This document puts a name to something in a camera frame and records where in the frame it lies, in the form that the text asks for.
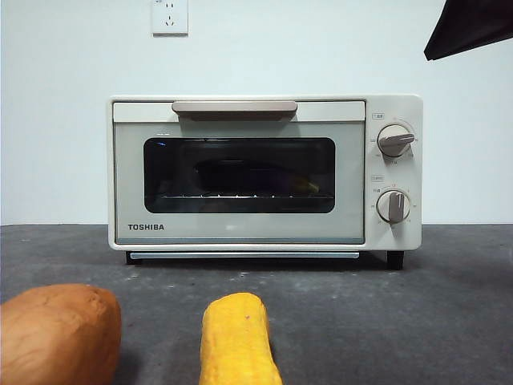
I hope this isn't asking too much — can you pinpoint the beige oven door handle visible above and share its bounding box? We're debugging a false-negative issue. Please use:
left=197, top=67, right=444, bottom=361
left=171, top=100, right=298, bottom=122

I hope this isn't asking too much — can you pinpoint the beige temperature knob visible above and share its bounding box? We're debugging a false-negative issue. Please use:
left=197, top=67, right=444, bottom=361
left=378, top=124, right=416, bottom=157

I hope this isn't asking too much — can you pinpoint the purple eggplant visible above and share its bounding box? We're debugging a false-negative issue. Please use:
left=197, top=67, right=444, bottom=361
left=192, top=159, right=321, bottom=194

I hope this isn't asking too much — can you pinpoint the brown sweet potato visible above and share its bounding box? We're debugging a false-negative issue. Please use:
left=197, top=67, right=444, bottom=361
left=0, top=283, right=123, bottom=385

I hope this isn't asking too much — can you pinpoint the glass oven door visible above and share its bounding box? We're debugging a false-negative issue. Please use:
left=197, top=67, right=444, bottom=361
left=112, top=99, right=366, bottom=245

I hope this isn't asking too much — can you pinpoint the silver crumb tray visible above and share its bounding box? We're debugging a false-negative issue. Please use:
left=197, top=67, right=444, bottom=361
left=127, top=251, right=361, bottom=260

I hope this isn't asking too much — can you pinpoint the white wall socket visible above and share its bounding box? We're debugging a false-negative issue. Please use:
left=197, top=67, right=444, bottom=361
left=151, top=0, right=188, bottom=37

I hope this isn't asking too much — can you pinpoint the yellow corn cob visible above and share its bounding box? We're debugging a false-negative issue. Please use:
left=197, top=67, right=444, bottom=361
left=199, top=292, right=284, bottom=385

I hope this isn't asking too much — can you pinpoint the white Toshiba toaster oven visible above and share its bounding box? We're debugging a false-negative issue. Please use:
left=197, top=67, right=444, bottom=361
left=107, top=94, right=424, bottom=266

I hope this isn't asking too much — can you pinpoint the beige timer knob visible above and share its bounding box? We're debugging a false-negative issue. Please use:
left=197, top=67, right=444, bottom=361
left=377, top=190, right=411, bottom=224

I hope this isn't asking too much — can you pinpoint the metal wire oven rack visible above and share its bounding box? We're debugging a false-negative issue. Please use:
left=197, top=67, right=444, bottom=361
left=160, top=193, right=333, bottom=201

